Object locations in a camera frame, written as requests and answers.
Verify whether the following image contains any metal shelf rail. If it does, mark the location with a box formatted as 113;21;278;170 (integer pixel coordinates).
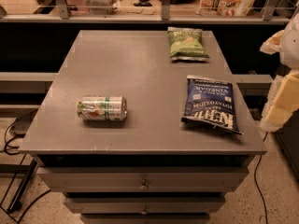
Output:
0;0;299;24

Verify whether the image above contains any top drawer with knob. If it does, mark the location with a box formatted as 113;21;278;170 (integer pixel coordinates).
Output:
37;167;249;193

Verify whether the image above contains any black cable right floor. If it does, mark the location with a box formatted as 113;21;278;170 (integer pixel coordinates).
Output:
252;132;269;224

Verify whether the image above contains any black metal stand leg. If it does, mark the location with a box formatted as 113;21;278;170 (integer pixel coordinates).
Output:
7;161;36;214

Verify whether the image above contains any drawer with knob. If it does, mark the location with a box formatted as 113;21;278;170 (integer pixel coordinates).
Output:
37;167;249;193
64;197;225;215

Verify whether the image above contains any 7up soda can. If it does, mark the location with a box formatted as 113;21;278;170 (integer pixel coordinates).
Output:
77;96;127;121

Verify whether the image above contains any black cables left floor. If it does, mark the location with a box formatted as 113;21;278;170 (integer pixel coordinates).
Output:
0;109;52;224

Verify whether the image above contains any grey drawer cabinet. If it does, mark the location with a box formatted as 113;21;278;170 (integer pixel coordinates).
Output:
21;31;265;224

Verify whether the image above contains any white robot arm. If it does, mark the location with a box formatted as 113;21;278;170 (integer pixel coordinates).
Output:
260;14;299;132

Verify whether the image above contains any blue Kettle chip bag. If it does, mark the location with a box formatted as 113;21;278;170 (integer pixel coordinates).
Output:
181;75;242;134

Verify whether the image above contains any green chip bag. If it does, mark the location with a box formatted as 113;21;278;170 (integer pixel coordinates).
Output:
167;27;209;62

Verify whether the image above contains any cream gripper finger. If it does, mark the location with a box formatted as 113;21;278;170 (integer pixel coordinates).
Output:
260;71;299;132

